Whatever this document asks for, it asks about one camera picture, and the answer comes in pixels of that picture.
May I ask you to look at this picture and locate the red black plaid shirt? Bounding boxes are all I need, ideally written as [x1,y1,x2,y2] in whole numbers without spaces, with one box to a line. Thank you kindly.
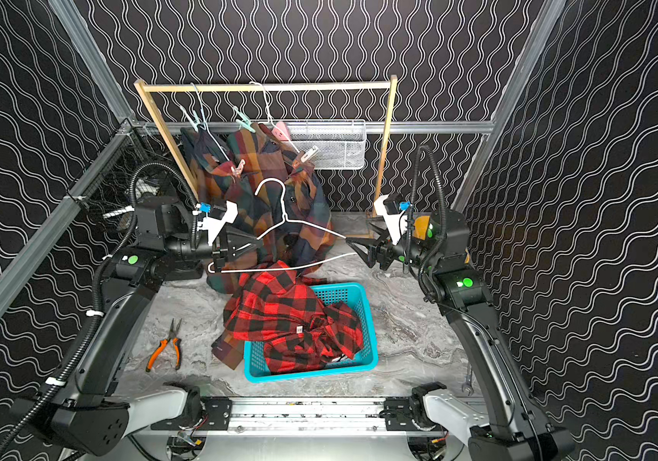
[223,260,365,375]

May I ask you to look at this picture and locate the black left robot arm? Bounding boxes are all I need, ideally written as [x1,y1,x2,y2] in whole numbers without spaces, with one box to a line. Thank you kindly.
[0,161,262,459]

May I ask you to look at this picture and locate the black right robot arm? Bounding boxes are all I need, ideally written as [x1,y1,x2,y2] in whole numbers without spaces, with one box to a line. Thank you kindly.
[346,146,575,460]

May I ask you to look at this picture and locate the white hanger left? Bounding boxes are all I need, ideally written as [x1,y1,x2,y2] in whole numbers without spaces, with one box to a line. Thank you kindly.
[191,84,234,164]

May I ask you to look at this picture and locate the pink clothespin on hanger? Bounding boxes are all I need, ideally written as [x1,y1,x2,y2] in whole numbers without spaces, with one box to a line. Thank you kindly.
[271,121,292,142]

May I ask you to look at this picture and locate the white hanger middle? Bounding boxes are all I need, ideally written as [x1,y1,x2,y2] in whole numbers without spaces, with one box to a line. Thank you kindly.
[249,81,300,153]

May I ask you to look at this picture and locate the yellow plastic tray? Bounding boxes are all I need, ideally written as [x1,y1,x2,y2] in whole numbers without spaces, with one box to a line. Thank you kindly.
[413,215,434,240]

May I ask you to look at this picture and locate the pink clothespin on shirt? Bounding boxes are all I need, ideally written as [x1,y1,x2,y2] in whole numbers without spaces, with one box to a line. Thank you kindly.
[231,159,245,179]

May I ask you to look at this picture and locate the multicolour plaid shirt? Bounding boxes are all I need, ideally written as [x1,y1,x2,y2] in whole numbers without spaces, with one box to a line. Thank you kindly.
[178,122,338,370]

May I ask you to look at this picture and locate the white clothespin on shirt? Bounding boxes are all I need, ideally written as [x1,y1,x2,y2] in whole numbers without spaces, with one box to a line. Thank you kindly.
[300,145,320,163]

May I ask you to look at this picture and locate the green clothespin middle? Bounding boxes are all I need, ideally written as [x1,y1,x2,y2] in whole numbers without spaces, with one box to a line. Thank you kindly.
[232,106,256,133]

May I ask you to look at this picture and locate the green clothespin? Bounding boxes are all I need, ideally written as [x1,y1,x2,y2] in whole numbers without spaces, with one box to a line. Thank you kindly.
[232,106,256,133]
[179,105,200,132]

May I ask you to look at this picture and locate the green clothespin left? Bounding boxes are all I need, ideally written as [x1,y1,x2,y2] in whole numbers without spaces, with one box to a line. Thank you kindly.
[179,105,200,132]

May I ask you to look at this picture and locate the teal plastic basket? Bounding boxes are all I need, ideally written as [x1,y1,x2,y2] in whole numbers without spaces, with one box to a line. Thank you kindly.
[244,282,379,384]

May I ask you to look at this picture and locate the steel wrench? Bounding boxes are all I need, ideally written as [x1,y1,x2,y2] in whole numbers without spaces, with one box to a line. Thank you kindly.
[461,363,475,396]

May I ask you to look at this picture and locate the wooden clothes rack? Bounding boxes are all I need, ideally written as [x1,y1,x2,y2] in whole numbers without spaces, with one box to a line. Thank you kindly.
[134,75,398,204]

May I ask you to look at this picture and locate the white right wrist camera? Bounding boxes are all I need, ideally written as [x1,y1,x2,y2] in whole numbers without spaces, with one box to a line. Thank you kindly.
[374,194,411,244]

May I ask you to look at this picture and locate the orange handled pliers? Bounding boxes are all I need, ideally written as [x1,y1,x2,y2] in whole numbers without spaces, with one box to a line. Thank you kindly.
[144,318,184,373]

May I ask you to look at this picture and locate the white wire mesh basket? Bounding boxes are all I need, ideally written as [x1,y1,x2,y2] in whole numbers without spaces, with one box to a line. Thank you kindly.
[285,119,367,170]

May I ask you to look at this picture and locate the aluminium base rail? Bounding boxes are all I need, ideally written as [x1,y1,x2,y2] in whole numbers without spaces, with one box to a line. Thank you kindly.
[74,395,543,436]

